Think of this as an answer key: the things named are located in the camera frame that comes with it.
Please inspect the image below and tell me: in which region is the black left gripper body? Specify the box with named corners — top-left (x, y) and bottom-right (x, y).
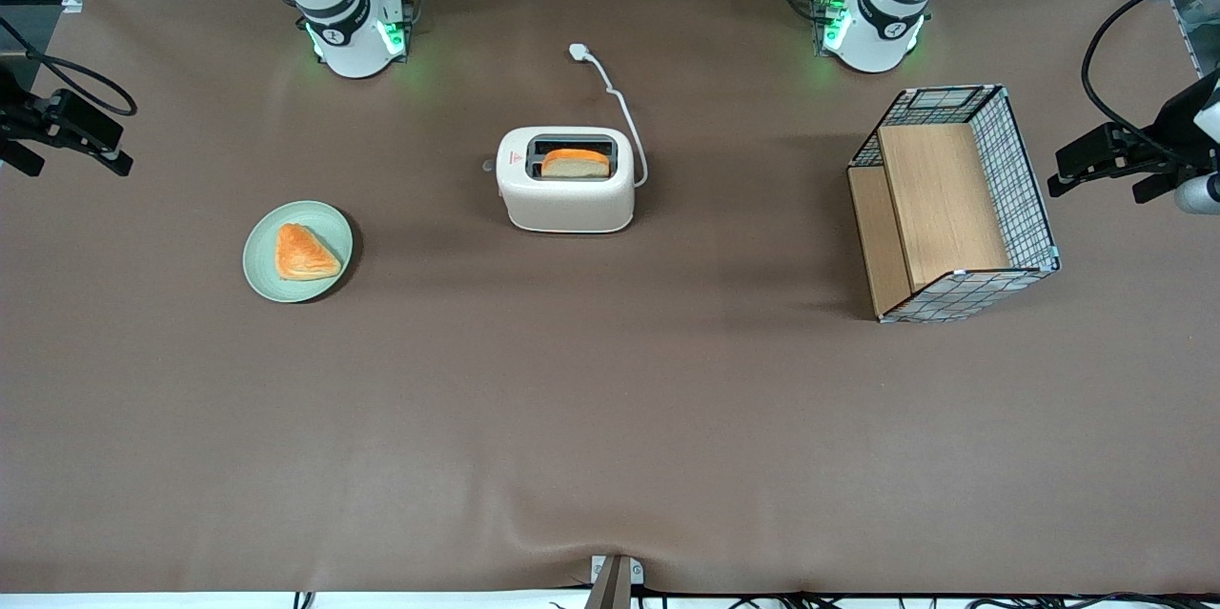
top-left (1129, 68), bottom-right (1220, 204)

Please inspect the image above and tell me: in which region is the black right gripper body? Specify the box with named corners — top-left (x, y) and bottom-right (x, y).
top-left (0, 66), bottom-right (57, 177)

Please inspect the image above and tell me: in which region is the white two-slot toaster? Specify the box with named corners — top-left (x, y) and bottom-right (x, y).
top-left (496, 126), bottom-right (637, 234)

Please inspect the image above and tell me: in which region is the pale green round plate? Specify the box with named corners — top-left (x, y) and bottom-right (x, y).
top-left (242, 200), bottom-right (355, 304)

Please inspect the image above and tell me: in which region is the triangular orange pastry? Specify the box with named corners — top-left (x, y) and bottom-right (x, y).
top-left (274, 223), bottom-right (343, 282)

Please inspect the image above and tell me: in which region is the toast bread slice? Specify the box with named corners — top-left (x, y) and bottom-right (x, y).
top-left (540, 149), bottom-right (612, 180)

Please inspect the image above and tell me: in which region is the brown table cover cloth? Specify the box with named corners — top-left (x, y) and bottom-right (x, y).
top-left (0, 0), bottom-right (1220, 597)

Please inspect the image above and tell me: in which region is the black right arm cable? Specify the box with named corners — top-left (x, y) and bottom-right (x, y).
top-left (0, 16), bottom-right (138, 118)

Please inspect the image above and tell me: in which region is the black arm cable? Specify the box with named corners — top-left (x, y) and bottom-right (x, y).
top-left (1081, 0), bottom-right (1220, 139)
top-left (0, 16), bottom-right (138, 118)

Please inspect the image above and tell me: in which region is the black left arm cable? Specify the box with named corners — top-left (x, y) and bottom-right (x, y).
top-left (1081, 0), bottom-right (1220, 139)

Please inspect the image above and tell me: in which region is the wire basket with wooden shelf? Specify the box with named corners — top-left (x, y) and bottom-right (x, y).
top-left (846, 84), bottom-right (1062, 325)

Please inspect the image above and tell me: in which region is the white toaster power cord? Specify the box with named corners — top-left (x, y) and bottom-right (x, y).
top-left (568, 42), bottom-right (650, 190)

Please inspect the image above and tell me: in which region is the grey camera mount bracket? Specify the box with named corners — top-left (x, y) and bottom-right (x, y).
top-left (583, 554), bottom-right (645, 609)

